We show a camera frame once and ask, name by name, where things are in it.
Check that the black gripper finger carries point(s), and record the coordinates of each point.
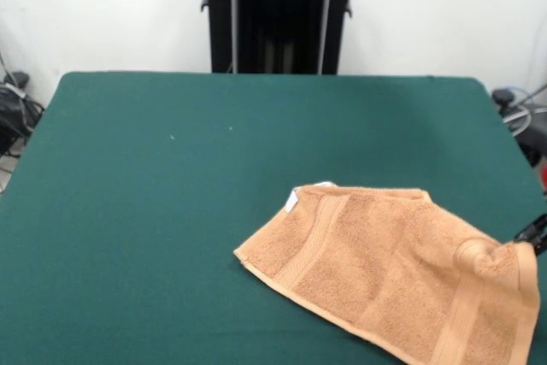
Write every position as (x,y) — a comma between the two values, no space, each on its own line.
(540,247)
(532,230)

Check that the tan terry towel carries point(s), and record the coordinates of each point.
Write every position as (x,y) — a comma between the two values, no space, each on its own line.
(384,262)

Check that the dark green table cloth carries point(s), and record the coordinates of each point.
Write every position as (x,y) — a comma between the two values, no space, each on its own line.
(128,168)

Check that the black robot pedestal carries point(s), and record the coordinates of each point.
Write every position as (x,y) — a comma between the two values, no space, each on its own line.
(278,6)

